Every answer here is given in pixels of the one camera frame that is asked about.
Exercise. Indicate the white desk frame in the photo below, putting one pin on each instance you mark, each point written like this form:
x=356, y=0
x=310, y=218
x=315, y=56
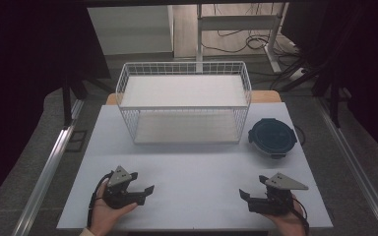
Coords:
x=239, y=22

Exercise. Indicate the dark curtain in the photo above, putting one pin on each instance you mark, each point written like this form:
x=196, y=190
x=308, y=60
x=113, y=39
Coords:
x=367, y=65
x=29, y=65

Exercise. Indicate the person's right hand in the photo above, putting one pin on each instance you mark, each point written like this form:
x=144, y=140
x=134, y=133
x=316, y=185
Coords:
x=288, y=223

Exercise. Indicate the white cabinet panel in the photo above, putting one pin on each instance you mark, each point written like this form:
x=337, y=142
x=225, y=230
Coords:
x=128, y=29

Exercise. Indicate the aluminium rail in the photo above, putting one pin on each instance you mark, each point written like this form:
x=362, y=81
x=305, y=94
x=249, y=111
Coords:
x=46, y=177
x=357, y=170

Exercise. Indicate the black metal stand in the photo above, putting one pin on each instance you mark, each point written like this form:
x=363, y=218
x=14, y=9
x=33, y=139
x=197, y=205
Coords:
x=67, y=101
x=334, y=105

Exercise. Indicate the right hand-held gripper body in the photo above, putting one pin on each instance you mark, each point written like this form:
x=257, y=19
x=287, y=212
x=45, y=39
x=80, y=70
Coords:
x=277, y=196

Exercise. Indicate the person's left hand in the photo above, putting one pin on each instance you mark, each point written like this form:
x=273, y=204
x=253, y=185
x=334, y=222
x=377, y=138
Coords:
x=103, y=216

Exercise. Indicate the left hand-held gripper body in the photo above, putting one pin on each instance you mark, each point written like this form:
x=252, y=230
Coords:
x=119, y=177

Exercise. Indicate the white power strip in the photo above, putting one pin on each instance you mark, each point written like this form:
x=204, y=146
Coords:
x=298, y=73

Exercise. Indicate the round dark lidded food container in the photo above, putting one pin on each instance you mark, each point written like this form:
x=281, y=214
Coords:
x=272, y=137

